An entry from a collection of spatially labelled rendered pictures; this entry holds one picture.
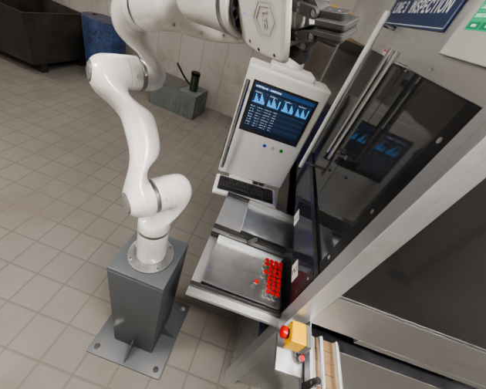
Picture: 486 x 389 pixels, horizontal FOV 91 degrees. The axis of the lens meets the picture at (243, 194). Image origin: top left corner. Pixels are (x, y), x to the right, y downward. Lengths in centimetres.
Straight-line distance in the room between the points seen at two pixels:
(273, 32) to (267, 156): 133
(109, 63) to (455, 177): 86
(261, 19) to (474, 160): 44
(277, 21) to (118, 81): 55
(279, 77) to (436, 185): 108
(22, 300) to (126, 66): 168
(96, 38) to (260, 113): 354
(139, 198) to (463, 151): 78
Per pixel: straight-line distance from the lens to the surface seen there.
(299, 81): 151
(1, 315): 213
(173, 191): 83
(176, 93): 418
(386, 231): 66
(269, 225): 140
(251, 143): 163
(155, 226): 92
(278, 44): 39
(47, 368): 194
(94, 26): 467
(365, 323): 101
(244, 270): 116
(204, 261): 114
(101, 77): 82
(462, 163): 59
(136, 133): 82
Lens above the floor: 183
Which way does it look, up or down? 39 degrees down
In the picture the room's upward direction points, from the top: 22 degrees clockwise
